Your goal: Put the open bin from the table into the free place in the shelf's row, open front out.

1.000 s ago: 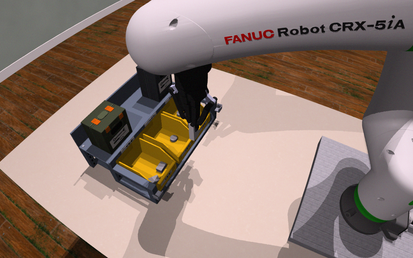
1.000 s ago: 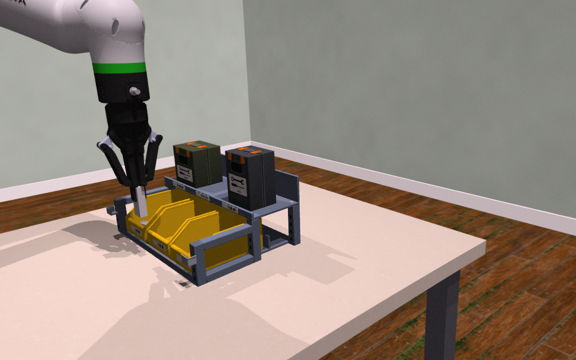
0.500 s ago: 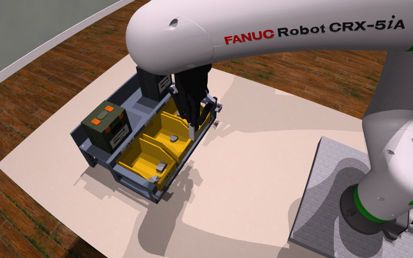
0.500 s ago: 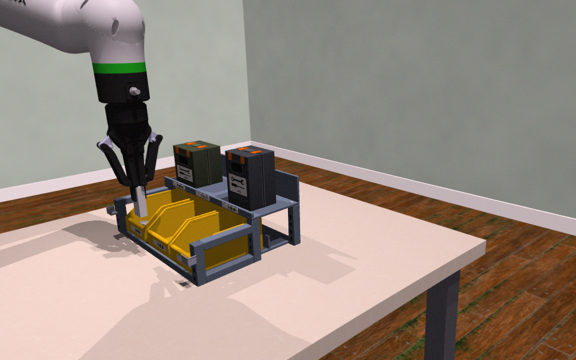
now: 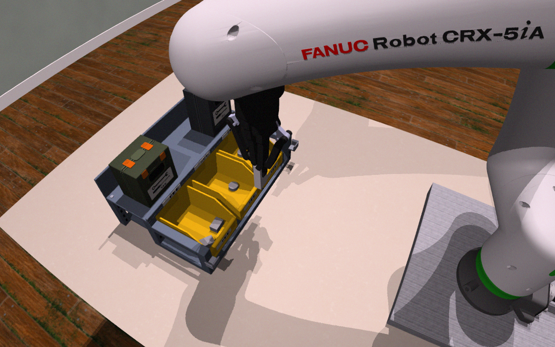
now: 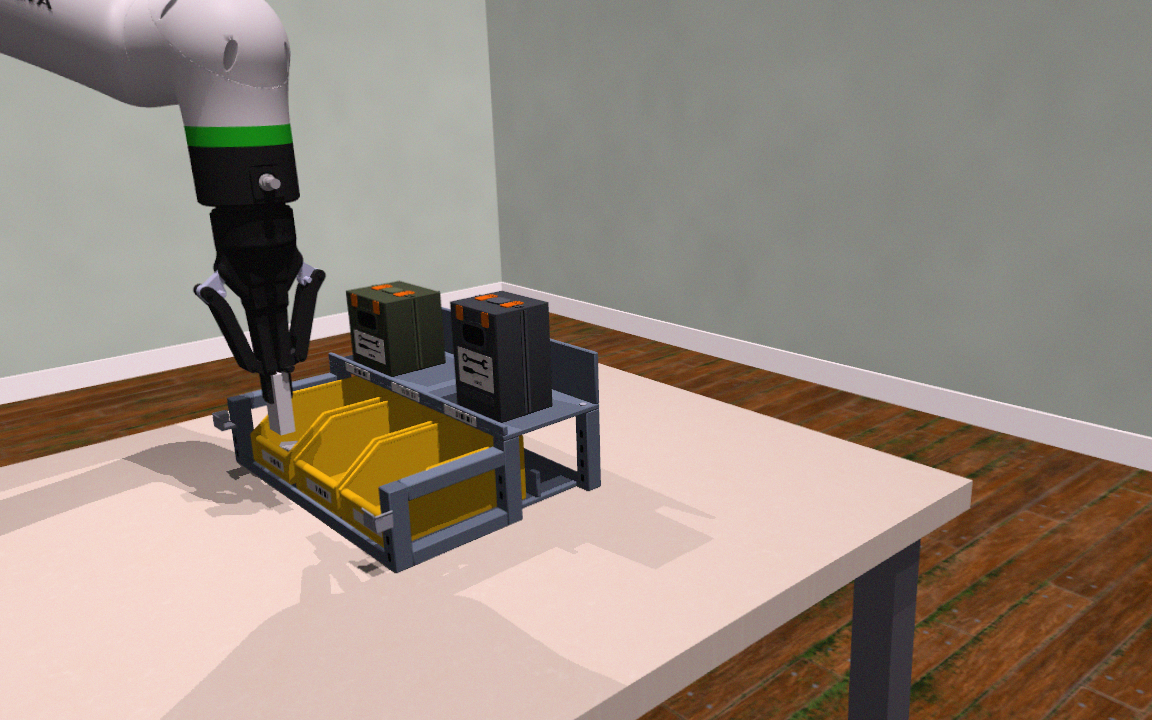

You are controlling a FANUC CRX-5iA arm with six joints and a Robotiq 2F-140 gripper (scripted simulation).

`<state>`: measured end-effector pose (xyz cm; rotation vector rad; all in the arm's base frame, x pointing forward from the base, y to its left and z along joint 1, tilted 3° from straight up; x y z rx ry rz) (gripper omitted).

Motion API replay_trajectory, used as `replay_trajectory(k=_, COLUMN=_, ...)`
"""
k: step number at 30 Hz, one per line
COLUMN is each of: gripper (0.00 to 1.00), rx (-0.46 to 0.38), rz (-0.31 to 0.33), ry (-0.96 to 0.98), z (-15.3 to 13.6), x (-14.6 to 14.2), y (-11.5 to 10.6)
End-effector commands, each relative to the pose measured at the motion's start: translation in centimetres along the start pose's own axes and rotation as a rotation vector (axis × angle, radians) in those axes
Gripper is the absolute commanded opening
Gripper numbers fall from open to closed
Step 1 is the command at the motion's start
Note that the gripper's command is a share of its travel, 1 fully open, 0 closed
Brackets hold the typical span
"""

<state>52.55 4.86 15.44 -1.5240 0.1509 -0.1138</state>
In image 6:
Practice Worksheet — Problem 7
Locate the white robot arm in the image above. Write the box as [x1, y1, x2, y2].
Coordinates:
[0, 0, 300, 212]

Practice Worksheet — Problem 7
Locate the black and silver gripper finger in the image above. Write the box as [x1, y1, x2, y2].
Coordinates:
[194, 268, 288, 435]
[267, 262, 326, 433]

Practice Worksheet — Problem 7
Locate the grey low shelf rack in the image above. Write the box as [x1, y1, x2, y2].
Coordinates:
[212, 306, 601, 573]

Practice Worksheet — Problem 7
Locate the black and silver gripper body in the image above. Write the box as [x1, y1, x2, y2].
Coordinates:
[209, 205, 303, 302]

